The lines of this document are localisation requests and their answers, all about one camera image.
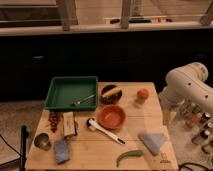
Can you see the light blue towel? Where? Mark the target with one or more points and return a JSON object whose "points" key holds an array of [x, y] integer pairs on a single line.
{"points": [[153, 141]]}

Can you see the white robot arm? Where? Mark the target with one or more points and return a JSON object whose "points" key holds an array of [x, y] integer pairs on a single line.
{"points": [[186, 83]]}

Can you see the dark brown bowl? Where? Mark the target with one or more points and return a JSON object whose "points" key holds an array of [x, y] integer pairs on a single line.
{"points": [[113, 99]]}

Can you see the red bowl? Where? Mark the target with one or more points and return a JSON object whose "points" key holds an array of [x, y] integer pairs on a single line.
{"points": [[111, 117]]}

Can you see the yellow corn cob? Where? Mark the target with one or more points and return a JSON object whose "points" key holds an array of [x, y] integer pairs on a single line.
{"points": [[111, 92]]}

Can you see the metal fork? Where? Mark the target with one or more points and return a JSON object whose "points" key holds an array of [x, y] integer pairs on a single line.
{"points": [[82, 100]]}

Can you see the orange tomato toy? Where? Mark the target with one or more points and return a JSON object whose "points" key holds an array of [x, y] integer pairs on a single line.
{"points": [[142, 94]]}

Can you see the green plastic tray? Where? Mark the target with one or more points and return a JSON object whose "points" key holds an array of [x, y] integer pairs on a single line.
{"points": [[63, 91]]}

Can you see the white cardboard box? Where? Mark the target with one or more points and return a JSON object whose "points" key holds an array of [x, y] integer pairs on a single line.
{"points": [[68, 124]]}

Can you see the dark red grape bunch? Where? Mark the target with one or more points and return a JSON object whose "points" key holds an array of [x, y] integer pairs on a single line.
{"points": [[54, 119]]}

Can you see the green chili pepper toy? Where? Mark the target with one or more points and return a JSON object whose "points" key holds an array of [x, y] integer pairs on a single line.
{"points": [[131, 153]]}

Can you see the blue sponge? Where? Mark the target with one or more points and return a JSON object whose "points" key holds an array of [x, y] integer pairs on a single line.
{"points": [[61, 151]]}

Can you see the small metal cup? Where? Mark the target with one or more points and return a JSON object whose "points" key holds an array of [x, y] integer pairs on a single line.
{"points": [[42, 141]]}

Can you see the black pole stand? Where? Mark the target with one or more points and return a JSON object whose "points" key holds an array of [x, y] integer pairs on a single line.
{"points": [[24, 136]]}

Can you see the white handled spoon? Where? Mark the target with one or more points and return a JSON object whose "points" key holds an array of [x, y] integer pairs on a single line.
{"points": [[93, 125]]}

